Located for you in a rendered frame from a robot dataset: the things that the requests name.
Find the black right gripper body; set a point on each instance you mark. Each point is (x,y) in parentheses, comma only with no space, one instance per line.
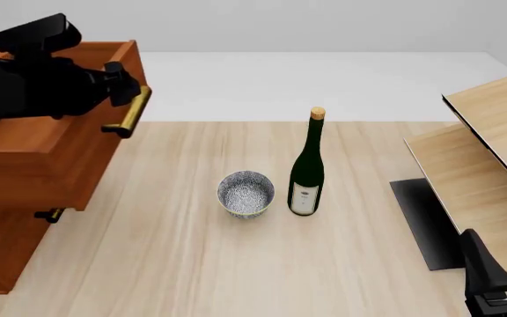
(500,305)

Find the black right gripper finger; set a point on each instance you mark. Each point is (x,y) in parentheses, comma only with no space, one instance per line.
(484,267)

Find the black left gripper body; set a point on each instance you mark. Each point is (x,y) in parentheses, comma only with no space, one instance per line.
(99,84)

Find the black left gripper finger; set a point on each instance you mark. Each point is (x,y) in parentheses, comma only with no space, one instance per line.
(114,68)
(128,90)

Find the wooden drawer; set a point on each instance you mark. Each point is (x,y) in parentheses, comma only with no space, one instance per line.
(38,158)

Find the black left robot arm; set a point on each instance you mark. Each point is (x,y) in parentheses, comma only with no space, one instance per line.
(20,89)

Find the pale wooden shelf unit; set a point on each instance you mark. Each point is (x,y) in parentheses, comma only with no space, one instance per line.
(469,171)

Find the blue patterned bowl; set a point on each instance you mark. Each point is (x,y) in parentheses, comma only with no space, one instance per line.
(245,195)

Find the tan bottle cork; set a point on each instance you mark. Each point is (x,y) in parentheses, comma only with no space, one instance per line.
(318,113)

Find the dark green wine bottle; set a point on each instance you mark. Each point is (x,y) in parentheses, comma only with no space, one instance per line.
(307,171)

